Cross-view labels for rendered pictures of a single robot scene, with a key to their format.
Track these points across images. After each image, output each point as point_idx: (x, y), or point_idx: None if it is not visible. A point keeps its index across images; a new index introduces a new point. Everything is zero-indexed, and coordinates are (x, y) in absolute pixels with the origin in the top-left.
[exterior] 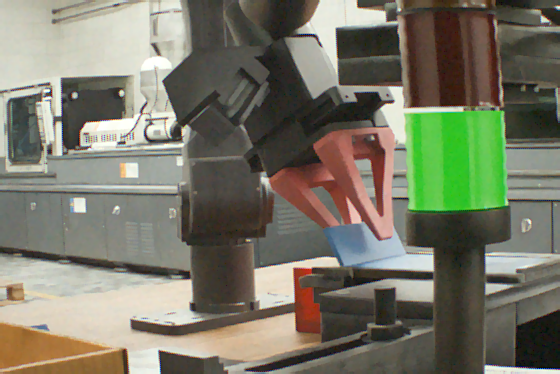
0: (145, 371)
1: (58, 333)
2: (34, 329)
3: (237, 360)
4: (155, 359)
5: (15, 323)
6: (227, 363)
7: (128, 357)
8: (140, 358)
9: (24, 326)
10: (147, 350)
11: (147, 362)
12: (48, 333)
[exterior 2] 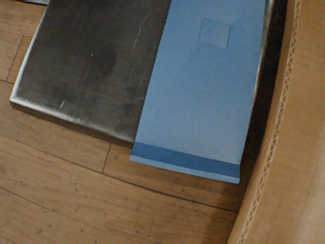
0: (122, 45)
1: (297, 5)
2: (297, 31)
3: (52, 2)
4: (67, 68)
5: (289, 61)
6: (66, 2)
7: (68, 99)
8: (69, 84)
9: (293, 46)
10: (33, 102)
11: (83, 67)
12: (299, 14)
